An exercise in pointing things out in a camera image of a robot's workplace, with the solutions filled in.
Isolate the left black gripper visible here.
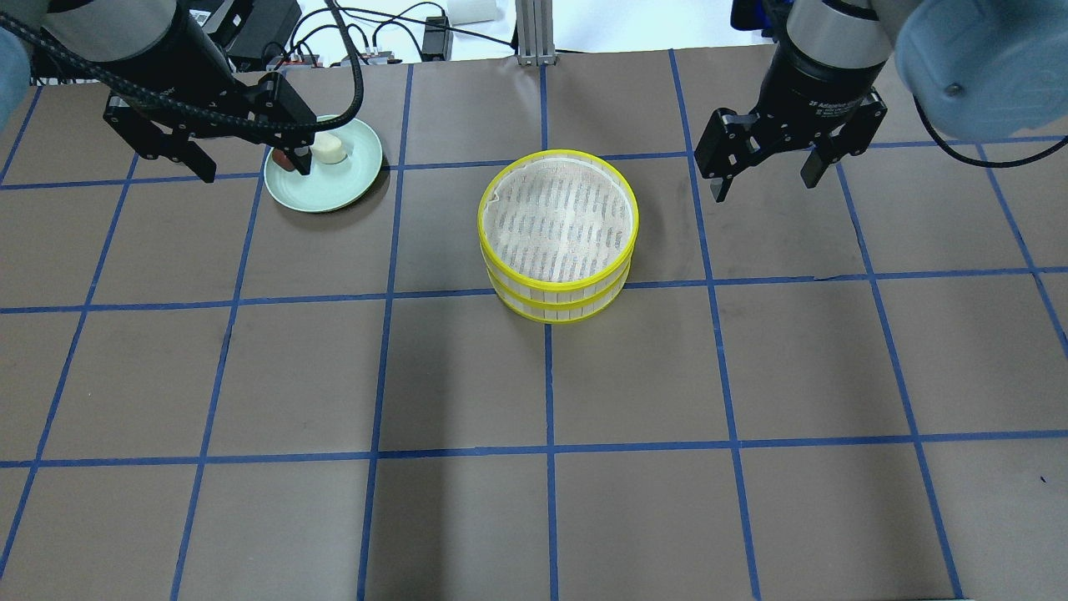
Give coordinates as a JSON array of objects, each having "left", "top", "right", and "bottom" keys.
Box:
[{"left": 103, "top": 72, "right": 318, "bottom": 184}]

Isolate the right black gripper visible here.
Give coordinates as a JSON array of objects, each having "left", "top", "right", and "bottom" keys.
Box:
[{"left": 694, "top": 88, "right": 888, "bottom": 203}]

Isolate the white steamed bun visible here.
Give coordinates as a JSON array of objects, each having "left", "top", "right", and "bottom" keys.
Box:
[{"left": 310, "top": 132, "right": 348, "bottom": 164}]

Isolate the yellow steamer layer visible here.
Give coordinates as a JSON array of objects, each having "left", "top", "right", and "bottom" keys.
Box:
[
  {"left": 477, "top": 151, "right": 640, "bottom": 292},
  {"left": 487, "top": 265, "right": 630, "bottom": 325}
]

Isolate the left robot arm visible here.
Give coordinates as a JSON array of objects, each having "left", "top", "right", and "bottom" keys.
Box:
[{"left": 3, "top": 1, "right": 316, "bottom": 183}]

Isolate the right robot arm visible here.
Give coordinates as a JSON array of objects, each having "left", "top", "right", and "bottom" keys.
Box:
[{"left": 693, "top": 1, "right": 1067, "bottom": 202}]

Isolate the white cloth steamer liner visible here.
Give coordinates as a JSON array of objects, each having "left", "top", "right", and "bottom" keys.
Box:
[{"left": 487, "top": 159, "right": 633, "bottom": 281}]

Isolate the brown steamed bun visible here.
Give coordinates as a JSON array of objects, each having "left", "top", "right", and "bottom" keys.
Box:
[{"left": 270, "top": 148, "right": 297, "bottom": 172}]

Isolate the light green plate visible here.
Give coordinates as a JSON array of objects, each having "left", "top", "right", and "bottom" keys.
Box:
[{"left": 262, "top": 118, "right": 384, "bottom": 213}]

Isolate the black power adapter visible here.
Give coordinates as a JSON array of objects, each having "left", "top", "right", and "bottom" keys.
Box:
[{"left": 420, "top": 14, "right": 453, "bottom": 63}]

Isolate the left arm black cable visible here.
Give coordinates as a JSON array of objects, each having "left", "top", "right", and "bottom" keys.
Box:
[{"left": 0, "top": 0, "right": 368, "bottom": 135}]

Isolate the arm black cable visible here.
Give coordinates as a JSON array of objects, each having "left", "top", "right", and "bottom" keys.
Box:
[
  {"left": 913, "top": 97, "right": 1068, "bottom": 169},
  {"left": 0, "top": 0, "right": 368, "bottom": 135}
]

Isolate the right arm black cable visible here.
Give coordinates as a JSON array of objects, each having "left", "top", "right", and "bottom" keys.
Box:
[{"left": 913, "top": 97, "right": 1068, "bottom": 169}]

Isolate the aluminium frame post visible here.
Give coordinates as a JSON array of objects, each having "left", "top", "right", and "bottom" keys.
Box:
[{"left": 515, "top": 0, "right": 557, "bottom": 66}]

